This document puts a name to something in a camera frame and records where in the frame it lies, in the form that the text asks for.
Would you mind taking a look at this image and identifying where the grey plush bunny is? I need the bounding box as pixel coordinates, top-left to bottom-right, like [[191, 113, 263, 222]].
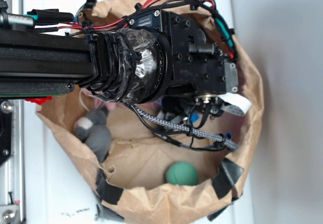
[[74, 106, 112, 163]]

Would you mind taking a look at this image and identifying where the green ball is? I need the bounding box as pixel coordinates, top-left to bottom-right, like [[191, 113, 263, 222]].
[[165, 161, 199, 186]]

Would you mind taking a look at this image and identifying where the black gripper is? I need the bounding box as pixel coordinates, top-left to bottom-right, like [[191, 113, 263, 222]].
[[127, 9, 238, 104]]

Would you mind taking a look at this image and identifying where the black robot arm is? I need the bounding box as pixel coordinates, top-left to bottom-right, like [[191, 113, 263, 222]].
[[1, 0, 238, 104]]

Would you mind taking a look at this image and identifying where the aluminium frame rail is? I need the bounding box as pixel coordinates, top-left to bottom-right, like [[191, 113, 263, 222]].
[[0, 0, 28, 224]]

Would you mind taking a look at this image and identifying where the red and black wire bundle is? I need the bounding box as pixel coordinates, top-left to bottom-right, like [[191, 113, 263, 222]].
[[58, 0, 239, 60]]

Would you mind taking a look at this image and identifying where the braided grey cable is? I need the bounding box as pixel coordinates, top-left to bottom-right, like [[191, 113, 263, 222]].
[[130, 104, 239, 152]]

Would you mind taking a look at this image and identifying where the brown paper bag bin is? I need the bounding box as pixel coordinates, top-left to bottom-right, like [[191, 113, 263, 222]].
[[35, 0, 264, 224]]

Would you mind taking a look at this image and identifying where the pink plush bunny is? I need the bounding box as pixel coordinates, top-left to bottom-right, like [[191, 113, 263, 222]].
[[78, 88, 117, 111]]

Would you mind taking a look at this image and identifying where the white ribbon cable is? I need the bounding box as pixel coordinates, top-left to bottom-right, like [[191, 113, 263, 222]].
[[219, 93, 252, 117]]

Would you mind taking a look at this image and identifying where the blue plastic bottle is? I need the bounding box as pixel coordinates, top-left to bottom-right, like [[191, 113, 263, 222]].
[[190, 113, 199, 123]]

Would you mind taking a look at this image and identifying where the black metal bracket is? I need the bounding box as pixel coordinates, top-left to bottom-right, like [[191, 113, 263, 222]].
[[1, 100, 13, 165]]

